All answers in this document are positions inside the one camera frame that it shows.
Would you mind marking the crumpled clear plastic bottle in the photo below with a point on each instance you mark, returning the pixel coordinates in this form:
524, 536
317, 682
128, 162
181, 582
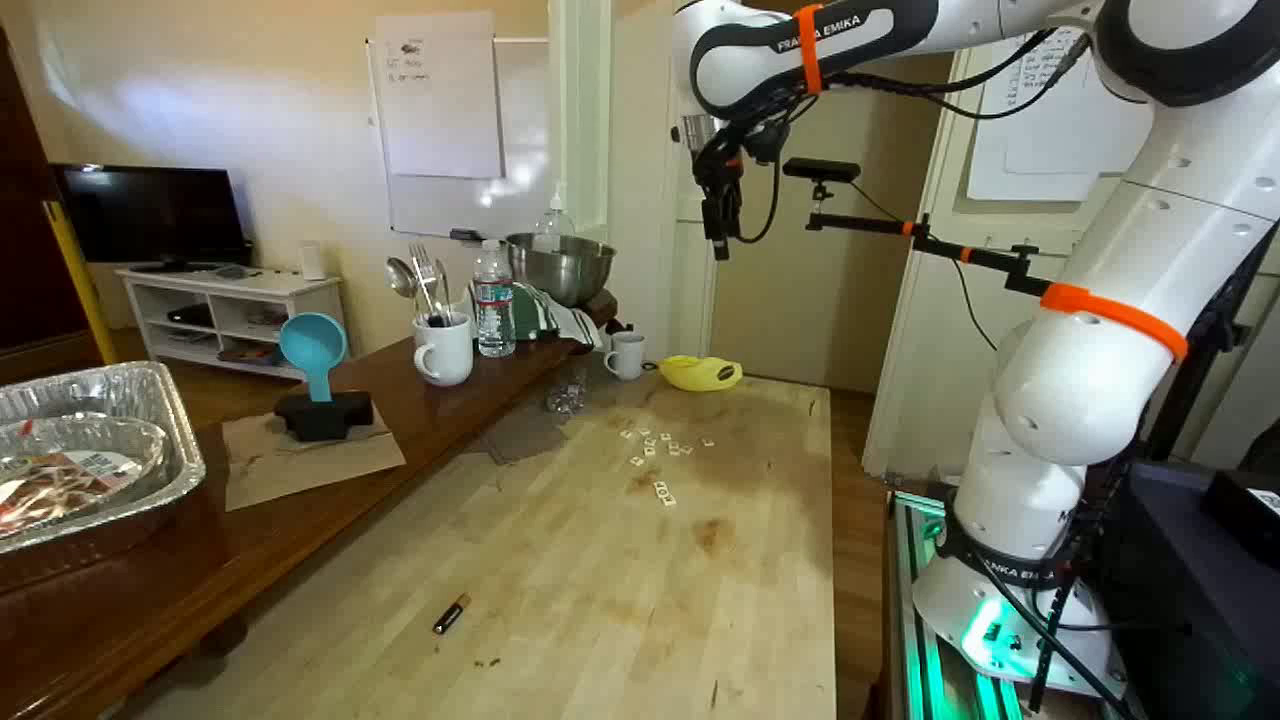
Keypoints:
565, 397

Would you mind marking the metal spoon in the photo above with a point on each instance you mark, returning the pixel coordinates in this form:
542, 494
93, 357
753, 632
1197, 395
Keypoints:
432, 280

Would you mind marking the white door frame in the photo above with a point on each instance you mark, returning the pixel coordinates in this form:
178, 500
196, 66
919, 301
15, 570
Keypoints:
581, 107

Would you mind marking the stainless steel mixing bowl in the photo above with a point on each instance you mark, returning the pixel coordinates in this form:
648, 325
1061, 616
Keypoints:
565, 275

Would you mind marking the yellow pole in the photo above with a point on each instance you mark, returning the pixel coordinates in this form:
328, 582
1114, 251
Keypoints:
80, 287

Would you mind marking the black stand pole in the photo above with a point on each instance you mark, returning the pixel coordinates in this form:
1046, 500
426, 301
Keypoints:
1204, 364

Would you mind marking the clear pump sanitizer bottle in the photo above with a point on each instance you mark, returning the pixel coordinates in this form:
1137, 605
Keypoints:
548, 235

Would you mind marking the black stereo camera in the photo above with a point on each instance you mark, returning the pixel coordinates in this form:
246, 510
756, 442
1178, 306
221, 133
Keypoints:
823, 169

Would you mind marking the cream tile letter P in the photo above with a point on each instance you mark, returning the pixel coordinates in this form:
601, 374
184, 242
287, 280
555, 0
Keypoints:
661, 486

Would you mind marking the clear plastic water bottle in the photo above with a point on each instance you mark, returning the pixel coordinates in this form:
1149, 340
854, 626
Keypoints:
494, 306

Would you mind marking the yellow banana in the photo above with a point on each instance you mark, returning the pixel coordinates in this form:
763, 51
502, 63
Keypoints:
702, 374

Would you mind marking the black rectangular block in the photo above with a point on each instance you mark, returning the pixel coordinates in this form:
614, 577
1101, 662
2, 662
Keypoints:
321, 417

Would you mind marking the green white striped towel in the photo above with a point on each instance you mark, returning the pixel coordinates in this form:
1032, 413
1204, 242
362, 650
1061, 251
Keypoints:
555, 321

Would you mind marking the small black marker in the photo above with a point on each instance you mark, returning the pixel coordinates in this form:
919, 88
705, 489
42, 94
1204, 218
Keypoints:
449, 616

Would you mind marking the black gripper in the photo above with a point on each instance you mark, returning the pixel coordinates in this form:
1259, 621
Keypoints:
720, 195

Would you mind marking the black flat television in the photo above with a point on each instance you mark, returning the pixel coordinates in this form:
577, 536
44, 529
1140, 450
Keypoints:
155, 214

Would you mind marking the black controller box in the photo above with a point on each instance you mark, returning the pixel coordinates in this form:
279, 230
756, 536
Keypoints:
1184, 601

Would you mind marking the white board with handwriting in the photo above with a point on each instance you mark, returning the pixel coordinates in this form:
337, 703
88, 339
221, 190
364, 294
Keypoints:
1027, 152

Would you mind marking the red white plastic wrapper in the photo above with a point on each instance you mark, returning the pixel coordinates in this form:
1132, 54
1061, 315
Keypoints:
52, 486

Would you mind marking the white television shelf unit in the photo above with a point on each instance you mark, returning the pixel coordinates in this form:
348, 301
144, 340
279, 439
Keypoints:
232, 287

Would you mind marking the white wall whiteboard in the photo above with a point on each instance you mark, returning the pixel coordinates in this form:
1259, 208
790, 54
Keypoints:
520, 133

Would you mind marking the metal ladle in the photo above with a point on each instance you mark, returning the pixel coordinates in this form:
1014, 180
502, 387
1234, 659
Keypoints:
400, 277

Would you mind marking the brown cardboard sheet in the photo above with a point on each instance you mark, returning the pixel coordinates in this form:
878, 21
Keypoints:
294, 475

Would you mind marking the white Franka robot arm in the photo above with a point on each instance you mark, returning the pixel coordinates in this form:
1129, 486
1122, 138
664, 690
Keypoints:
1132, 264

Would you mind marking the aluminium foil tray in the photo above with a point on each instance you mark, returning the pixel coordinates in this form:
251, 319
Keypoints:
125, 403

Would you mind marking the white paper sheet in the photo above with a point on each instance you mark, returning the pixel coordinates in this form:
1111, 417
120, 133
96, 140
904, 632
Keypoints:
436, 103

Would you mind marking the dark brown wooden cabinet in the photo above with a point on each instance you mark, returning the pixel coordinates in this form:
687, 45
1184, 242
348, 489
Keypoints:
27, 242

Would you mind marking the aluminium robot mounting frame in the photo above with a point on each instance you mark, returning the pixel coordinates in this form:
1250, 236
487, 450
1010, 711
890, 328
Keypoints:
921, 641

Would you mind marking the white ceramic mug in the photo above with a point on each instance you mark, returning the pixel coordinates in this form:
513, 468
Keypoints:
447, 353
624, 357

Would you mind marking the dark brown wooden table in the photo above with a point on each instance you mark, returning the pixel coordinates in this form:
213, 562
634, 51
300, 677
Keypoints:
267, 562

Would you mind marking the black mounting rod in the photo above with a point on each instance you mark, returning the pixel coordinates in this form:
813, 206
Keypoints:
963, 251

